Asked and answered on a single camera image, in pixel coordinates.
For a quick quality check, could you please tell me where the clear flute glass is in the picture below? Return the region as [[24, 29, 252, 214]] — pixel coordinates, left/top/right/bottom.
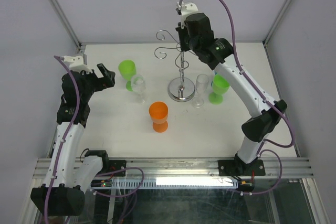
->
[[191, 74, 209, 108]]

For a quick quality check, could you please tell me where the orange plastic wine glass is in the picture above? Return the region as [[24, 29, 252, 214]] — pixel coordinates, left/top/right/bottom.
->
[[149, 101, 169, 133]]

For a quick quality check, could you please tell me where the green wine glass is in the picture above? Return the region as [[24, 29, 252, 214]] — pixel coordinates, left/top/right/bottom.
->
[[208, 74, 230, 105], [118, 60, 137, 92]]

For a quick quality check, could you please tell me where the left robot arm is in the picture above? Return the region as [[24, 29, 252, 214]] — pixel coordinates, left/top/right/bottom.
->
[[30, 63, 116, 217]]

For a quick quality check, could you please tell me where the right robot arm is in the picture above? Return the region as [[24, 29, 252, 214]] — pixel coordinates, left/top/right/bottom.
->
[[176, 12, 287, 176]]

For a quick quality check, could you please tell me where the clear wine glass left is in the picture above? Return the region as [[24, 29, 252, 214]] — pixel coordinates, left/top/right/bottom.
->
[[131, 74, 146, 103]]

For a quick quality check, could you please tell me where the chrome wine glass rack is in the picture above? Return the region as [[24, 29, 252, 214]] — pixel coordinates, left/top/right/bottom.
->
[[154, 29, 196, 102]]

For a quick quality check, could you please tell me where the white LED light strip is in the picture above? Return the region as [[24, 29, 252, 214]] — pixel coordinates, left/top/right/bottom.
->
[[156, 177, 224, 186]]

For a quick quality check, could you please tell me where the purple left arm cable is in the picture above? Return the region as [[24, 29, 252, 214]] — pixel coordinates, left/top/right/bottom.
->
[[43, 55, 80, 224]]

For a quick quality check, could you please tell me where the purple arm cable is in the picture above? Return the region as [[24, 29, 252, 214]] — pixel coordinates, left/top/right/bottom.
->
[[43, 55, 80, 224], [179, 0, 296, 196]]

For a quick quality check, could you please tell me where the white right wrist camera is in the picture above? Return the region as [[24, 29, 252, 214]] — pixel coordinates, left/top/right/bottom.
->
[[176, 2, 199, 16]]

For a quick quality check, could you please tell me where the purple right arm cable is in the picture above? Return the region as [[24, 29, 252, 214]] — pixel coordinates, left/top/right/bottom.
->
[[179, 0, 296, 196]]

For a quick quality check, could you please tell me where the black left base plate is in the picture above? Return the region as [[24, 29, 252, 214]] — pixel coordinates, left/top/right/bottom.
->
[[98, 159, 127, 175]]

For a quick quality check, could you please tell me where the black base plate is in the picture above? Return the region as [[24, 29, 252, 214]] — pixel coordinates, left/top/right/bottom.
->
[[218, 158, 266, 177], [98, 159, 127, 175]]

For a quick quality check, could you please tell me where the left corner frame post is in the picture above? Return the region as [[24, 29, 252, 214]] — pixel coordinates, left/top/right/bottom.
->
[[48, 0, 81, 50]]

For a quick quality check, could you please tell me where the corner frame post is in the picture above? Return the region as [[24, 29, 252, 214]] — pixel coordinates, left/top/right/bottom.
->
[[48, 0, 81, 50], [263, 0, 309, 47]]

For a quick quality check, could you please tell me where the right corner frame post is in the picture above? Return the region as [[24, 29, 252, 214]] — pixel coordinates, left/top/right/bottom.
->
[[263, 0, 309, 47]]

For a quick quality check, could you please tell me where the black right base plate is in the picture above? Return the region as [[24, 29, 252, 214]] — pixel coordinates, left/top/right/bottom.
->
[[218, 158, 266, 177]]

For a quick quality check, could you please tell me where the aluminium mounting rail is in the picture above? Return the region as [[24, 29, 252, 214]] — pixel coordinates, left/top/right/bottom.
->
[[33, 155, 313, 186]]

